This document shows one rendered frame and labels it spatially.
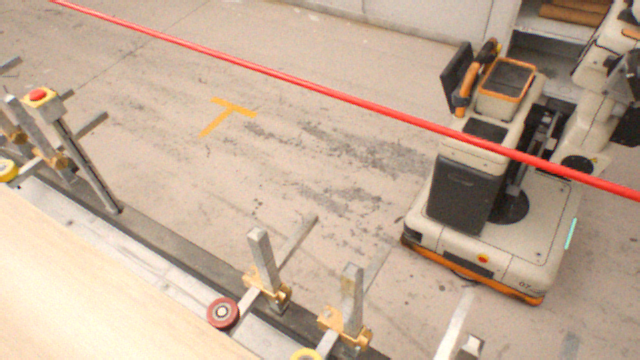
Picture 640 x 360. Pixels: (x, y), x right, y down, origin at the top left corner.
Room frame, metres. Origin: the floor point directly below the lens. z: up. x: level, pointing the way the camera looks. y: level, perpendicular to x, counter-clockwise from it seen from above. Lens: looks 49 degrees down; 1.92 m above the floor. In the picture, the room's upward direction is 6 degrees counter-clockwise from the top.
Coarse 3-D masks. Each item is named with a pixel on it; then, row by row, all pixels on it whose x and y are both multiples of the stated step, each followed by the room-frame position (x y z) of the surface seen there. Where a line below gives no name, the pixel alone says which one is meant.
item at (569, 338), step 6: (564, 336) 0.36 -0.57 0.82; (570, 336) 0.35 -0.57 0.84; (576, 336) 0.35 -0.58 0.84; (564, 342) 0.34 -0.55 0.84; (570, 342) 0.34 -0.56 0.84; (576, 342) 0.34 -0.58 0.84; (564, 348) 0.33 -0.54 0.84; (570, 348) 0.32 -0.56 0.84; (576, 348) 0.32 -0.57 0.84; (558, 354) 0.32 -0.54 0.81; (564, 354) 0.31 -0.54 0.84; (570, 354) 0.31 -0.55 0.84
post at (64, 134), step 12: (60, 132) 1.00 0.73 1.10; (72, 132) 1.03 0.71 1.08; (72, 144) 1.01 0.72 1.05; (72, 156) 1.01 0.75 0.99; (84, 156) 1.02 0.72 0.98; (84, 168) 1.00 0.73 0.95; (96, 168) 1.03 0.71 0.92; (96, 180) 1.01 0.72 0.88; (96, 192) 1.01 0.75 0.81; (108, 192) 1.01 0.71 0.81; (108, 204) 1.00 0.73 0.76; (120, 204) 1.02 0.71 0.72
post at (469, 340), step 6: (468, 336) 0.28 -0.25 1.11; (474, 336) 0.28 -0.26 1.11; (462, 342) 0.27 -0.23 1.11; (468, 342) 0.27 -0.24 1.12; (474, 342) 0.27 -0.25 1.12; (480, 342) 0.27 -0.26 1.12; (462, 348) 0.26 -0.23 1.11; (468, 348) 0.26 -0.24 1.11; (474, 348) 0.26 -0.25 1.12; (480, 348) 0.26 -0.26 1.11; (456, 354) 0.27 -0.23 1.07; (462, 354) 0.26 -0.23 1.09; (468, 354) 0.26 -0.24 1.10; (474, 354) 0.25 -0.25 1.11
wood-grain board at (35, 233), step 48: (0, 192) 0.98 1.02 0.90; (0, 240) 0.78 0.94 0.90; (48, 240) 0.76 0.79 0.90; (0, 288) 0.62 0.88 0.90; (48, 288) 0.60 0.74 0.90; (96, 288) 0.59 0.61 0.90; (144, 288) 0.57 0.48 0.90; (0, 336) 0.48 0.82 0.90; (48, 336) 0.47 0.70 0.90; (96, 336) 0.46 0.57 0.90; (144, 336) 0.44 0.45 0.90; (192, 336) 0.43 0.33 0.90
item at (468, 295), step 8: (464, 296) 0.49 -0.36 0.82; (472, 296) 0.49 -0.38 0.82; (464, 304) 0.47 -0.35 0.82; (456, 312) 0.45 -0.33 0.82; (464, 312) 0.45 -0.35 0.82; (456, 320) 0.43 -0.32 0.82; (464, 320) 0.43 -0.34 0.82; (448, 328) 0.41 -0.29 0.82; (456, 328) 0.41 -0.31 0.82; (448, 336) 0.39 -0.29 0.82; (456, 336) 0.39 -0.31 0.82; (440, 344) 0.37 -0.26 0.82; (448, 344) 0.37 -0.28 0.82; (440, 352) 0.36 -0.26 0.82; (448, 352) 0.35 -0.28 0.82
